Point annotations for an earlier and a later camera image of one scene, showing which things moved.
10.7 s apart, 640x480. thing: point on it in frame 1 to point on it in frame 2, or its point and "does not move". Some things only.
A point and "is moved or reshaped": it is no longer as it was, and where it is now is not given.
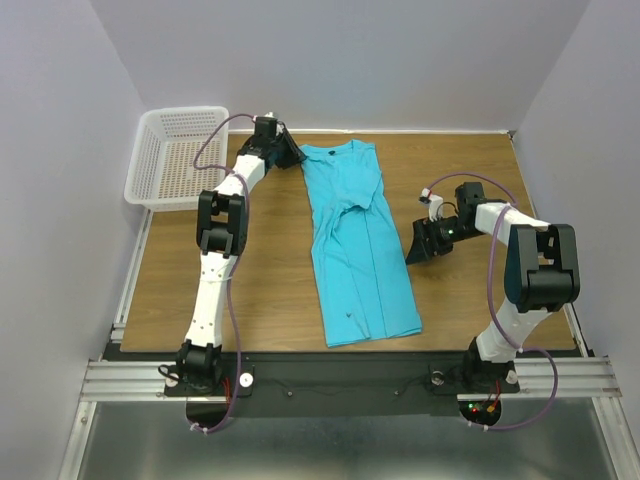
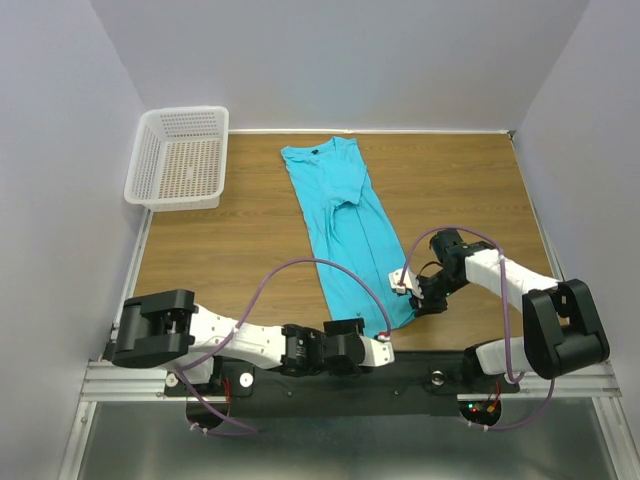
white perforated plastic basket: [178, 153] does not move
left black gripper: [293, 154] to [343, 326]
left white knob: [246, 379] does not move
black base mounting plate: [340, 385] does not move
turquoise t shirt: [363, 273] is moved or reshaped
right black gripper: [422, 249] to [427, 304]
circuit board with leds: [481, 412] does not move
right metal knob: [438, 378] does not move
